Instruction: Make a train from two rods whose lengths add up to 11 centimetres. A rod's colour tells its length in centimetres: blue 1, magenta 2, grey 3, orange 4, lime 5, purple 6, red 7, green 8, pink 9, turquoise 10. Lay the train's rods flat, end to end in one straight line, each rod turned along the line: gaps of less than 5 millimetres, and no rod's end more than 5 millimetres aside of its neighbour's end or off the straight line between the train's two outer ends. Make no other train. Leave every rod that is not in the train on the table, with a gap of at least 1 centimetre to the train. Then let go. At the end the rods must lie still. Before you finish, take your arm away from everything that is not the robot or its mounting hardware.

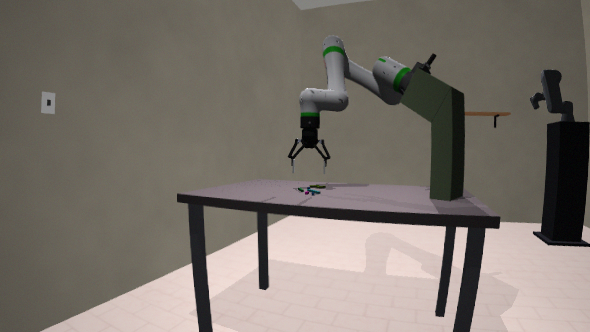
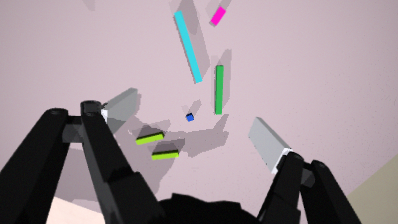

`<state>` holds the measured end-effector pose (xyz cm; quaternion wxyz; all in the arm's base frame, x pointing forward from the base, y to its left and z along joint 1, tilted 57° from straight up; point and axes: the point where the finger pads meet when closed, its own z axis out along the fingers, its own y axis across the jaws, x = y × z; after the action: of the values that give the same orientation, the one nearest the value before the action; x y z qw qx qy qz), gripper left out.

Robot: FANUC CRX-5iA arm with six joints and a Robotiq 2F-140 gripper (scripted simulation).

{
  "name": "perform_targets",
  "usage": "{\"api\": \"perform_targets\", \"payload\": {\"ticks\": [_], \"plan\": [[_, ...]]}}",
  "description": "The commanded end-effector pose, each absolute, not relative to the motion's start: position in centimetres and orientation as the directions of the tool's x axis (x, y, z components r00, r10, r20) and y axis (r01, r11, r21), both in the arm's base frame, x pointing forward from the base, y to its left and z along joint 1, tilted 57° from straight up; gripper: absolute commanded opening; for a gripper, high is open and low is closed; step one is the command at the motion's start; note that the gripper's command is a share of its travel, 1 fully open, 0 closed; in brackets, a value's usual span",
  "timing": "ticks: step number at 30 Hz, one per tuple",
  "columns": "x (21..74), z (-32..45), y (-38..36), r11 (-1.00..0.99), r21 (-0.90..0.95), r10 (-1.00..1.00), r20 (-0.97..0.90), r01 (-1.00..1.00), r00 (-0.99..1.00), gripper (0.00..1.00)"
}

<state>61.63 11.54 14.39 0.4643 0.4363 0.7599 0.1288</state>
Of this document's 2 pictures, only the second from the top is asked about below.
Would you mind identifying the turquoise rod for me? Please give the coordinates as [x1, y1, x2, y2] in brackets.
[175, 11, 202, 83]

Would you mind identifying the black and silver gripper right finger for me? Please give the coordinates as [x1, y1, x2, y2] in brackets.
[248, 117, 362, 224]

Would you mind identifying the magenta rod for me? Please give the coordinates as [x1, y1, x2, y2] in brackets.
[211, 6, 226, 25]

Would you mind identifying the small blue cube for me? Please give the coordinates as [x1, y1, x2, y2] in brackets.
[186, 113, 194, 122]

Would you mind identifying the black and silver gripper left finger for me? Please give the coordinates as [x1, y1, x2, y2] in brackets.
[0, 88, 177, 224]

